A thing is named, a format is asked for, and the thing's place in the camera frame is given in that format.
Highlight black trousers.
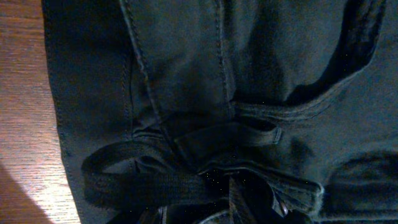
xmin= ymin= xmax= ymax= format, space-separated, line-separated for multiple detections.
xmin=42 ymin=0 xmax=397 ymax=223

